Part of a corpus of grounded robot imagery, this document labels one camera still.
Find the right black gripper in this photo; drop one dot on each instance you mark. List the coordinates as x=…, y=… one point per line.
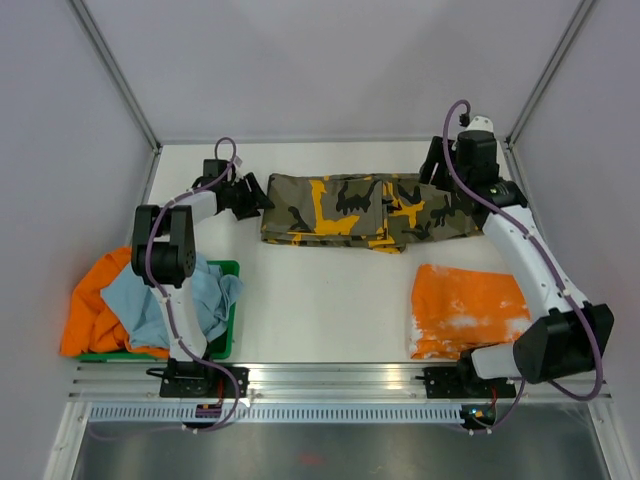
x=436, y=154

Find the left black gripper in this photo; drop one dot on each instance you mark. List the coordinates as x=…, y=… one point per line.
x=255, y=201

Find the camouflage trousers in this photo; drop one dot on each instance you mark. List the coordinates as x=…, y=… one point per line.
x=384, y=212

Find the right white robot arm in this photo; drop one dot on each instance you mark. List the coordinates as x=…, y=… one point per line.
x=567, y=338

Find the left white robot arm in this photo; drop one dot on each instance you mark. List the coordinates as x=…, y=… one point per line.
x=164, y=256

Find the folded orange trousers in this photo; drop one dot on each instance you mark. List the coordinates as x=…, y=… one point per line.
x=454, y=310

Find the light blue garment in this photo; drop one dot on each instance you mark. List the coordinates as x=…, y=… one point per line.
x=214, y=293

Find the green plastic bin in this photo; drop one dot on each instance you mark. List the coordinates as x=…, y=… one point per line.
x=218, y=349

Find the orange garment in bin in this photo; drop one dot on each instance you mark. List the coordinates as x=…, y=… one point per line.
x=91, y=326

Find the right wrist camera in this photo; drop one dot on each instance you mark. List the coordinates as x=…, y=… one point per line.
x=480, y=123

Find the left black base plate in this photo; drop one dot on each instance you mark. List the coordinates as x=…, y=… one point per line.
x=192, y=380

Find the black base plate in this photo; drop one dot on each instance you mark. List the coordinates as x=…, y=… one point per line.
x=446, y=382
x=192, y=380

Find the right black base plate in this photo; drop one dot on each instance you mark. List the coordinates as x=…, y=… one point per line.
x=446, y=382

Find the aluminium rail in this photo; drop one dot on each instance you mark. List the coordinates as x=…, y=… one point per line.
x=267, y=382

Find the white slotted cable duct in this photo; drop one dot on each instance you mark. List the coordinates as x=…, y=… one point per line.
x=279, y=413

